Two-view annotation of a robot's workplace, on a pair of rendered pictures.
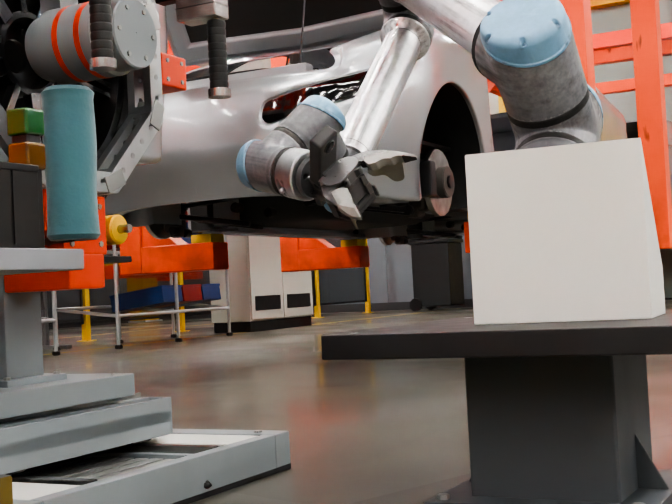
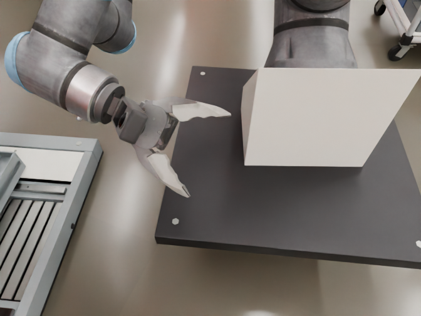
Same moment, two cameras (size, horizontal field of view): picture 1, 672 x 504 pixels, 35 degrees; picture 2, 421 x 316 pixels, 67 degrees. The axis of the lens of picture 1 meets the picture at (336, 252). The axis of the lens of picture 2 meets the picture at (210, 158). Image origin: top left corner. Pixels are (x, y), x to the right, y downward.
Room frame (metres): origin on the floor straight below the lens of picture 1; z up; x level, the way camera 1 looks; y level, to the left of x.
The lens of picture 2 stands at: (1.43, 0.03, 0.94)
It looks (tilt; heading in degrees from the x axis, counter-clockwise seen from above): 52 degrees down; 338
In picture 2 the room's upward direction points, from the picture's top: straight up
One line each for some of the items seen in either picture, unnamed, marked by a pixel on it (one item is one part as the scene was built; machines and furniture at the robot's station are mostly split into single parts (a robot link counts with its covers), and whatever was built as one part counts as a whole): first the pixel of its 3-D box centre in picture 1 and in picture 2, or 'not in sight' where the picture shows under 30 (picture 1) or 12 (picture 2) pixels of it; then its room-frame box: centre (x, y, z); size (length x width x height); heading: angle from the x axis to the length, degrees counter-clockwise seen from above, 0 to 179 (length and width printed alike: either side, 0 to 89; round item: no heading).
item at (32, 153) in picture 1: (27, 156); not in sight; (1.56, 0.44, 0.59); 0.04 x 0.04 x 0.04; 63
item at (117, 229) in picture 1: (71, 233); not in sight; (2.14, 0.53, 0.51); 0.29 x 0.06 x 0.06; 63
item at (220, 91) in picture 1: (217, 56); not in sight; (2.03, 0.21, 0.83); 0.04 x 0.04 x 0.16
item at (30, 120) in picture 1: (25, 122); not in sight; (1.56, 0.44, 0.64); 0.04 x 0.04 x 0.04; 63
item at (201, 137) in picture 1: (408, 111); not in sight; (6.87, -0.51, 1.49); 4.95 x 1.86 x 1.59; 153
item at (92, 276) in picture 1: (53, 244); not in sight; (2.00, 0.53, 0.48); 0.16 x 0.12 x 0.17; 63
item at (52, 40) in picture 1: (91, 41); not in sight; (1.95, 0.43, 0.85); 0.21 x 0.14 x 0.14; 63
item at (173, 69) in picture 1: (160, 73); not in sight; (2.27, 0.35, 0.85); 0.09 x 0.08 x 0.07; 153
